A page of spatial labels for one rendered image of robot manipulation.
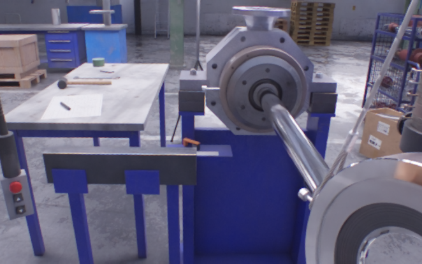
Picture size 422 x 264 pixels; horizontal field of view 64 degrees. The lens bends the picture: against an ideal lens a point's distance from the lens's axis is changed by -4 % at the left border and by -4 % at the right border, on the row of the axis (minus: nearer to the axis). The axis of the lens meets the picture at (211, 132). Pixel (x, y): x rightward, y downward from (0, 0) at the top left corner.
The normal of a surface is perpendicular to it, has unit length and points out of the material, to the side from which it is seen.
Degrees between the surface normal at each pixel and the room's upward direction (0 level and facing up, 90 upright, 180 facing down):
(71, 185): 90
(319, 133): 90
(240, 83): 90
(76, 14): 90
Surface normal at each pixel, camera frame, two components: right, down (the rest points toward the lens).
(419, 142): -0.84, 0.18
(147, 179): 0.03, 0.37
